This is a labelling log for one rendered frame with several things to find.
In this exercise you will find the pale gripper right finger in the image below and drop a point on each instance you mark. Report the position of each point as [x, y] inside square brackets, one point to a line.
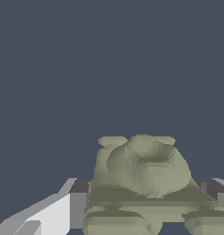
[221, 190]

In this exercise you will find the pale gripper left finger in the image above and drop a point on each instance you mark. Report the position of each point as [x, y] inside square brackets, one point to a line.
[52, 211]

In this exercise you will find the olive green blobby object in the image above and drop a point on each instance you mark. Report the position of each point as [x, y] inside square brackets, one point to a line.
[141, 183]

